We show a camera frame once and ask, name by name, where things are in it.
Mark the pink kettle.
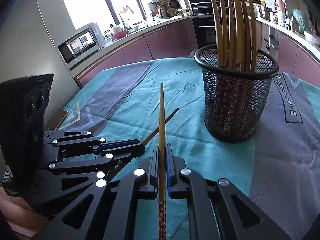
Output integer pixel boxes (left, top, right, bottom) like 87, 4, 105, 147
274, 0, 286, 13

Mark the bamboo chopstick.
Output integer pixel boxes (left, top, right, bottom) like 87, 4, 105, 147
158, 83, 166, 239
220, 0, 228, 67
233, 0, 245, 72
212, 0, 223, 67
107, 108, 179, 181
248, 0, 258, 73

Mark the kitchen window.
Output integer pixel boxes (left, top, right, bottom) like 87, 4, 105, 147
63, 0, 146, 32

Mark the steel stock pot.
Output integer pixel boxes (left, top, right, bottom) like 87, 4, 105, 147
258, 5, 273, 21

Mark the blue grey tablecloth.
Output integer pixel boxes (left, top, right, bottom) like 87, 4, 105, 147
61, 58, 319, 239

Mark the white microwave oven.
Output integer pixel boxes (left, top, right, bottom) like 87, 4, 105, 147
57, 22, 106, 68

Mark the black range hood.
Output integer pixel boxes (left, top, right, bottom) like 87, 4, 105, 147
189, 0, 213, 15

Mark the black mesh pen holder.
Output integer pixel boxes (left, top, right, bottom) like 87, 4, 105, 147
194, 44, 279, 144

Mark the mint green appliance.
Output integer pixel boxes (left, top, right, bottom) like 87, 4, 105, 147
292, 9, 314, 35

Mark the hanging frying pan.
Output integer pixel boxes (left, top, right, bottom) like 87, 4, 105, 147
170, 0, 181, 9

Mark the pink bowl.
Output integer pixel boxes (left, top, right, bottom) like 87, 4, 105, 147
112, 30, 127, 40

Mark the black built-in oven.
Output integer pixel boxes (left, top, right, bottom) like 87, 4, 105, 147
192, 15, 216, 48

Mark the left hand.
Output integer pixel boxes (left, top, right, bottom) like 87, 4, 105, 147
1, 187, 49, 238

